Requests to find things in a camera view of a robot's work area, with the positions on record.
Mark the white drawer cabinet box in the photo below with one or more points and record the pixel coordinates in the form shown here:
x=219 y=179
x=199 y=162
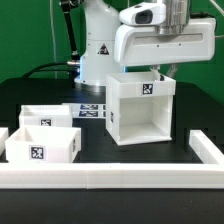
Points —
x=139 y=107

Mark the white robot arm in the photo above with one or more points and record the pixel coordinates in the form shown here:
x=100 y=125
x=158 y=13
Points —
x=102 y=23

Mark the white marker sheet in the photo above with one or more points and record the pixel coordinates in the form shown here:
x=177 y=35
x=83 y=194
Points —
x=87 y=110

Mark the white block left edge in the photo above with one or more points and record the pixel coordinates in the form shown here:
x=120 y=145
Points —
x=3 y=137

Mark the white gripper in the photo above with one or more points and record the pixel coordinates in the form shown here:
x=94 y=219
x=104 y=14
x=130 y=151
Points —
x=139 y=46

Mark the white drawer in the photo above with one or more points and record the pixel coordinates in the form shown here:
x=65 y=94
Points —
x=46 y=115
x=43 y=144

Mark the white corner fence rail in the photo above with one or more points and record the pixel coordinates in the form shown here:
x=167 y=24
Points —
x=209 y=173

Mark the white drawer front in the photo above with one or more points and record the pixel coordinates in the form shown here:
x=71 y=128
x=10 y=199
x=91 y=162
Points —
x=43 y=144

